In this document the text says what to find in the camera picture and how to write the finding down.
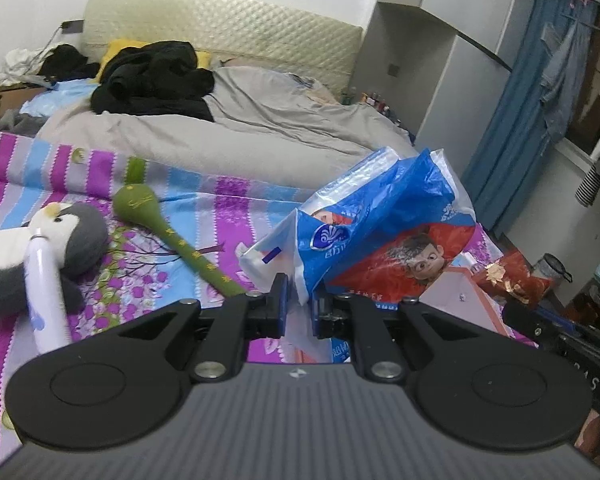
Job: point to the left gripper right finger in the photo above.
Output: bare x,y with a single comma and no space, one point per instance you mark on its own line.
357,321

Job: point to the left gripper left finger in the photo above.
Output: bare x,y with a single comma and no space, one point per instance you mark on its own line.
229,329

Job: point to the blue tissue pack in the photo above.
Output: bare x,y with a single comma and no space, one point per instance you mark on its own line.
385,229

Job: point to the red foil snack packet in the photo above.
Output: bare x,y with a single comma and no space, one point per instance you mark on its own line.
510,278

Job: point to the person right hand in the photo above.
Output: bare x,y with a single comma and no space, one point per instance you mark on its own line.
589,437

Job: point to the glass jar with lid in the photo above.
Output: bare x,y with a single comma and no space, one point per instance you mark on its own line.
550,268

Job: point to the pink cardboard box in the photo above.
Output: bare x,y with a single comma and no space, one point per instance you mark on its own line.
452,291

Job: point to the green plush stick toy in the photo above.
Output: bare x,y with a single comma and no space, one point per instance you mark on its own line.
138,204

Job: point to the grey penguin plush toy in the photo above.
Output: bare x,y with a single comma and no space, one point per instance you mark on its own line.
79,237

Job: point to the grey duvet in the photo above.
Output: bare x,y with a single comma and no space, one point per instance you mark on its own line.
266,125

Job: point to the white spray can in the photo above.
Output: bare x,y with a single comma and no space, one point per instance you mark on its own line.
45,300

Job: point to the blue curtain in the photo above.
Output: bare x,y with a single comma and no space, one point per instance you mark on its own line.
512,152

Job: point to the black clothes pile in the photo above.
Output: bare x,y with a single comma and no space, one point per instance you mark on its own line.
162,78

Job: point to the yellow pillow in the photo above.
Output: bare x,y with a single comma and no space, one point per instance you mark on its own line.
117,45

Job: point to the striped colourful bed sheet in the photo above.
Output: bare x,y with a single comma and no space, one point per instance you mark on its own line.
125,272

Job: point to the hanging denim garment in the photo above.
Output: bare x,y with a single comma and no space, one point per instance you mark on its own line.
562,76

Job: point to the grey wardrobe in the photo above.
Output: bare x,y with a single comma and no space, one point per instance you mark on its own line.
441,66

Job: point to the cream quilted headboard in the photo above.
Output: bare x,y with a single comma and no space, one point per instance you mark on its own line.
276,37

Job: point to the small black clothes heap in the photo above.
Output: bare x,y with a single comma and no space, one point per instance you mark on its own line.
66,63

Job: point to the cardboard box bedside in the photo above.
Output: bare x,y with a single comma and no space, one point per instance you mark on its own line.
13,97

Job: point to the white clothes heap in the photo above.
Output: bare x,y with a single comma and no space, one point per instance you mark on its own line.
21,66

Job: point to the wall power socket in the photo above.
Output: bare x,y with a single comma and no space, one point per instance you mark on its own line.
72,27

